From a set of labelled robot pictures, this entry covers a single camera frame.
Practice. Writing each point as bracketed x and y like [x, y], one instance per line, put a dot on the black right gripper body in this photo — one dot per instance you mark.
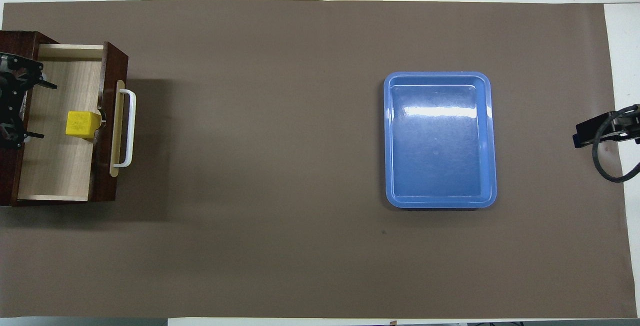
[625, 128]

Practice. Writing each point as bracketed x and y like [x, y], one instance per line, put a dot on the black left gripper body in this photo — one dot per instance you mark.
[10, 100]

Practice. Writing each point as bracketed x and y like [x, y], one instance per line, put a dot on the yellow cube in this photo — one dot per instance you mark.
[80, 123]

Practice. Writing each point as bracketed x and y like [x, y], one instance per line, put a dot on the dark wooden cabinet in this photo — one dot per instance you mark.
[6, 181]

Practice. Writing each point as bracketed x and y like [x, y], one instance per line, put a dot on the blue plastic tray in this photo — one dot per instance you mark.
[440, 155]

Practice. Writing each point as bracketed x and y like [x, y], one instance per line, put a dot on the brown paper table mat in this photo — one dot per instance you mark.
[250, 166]

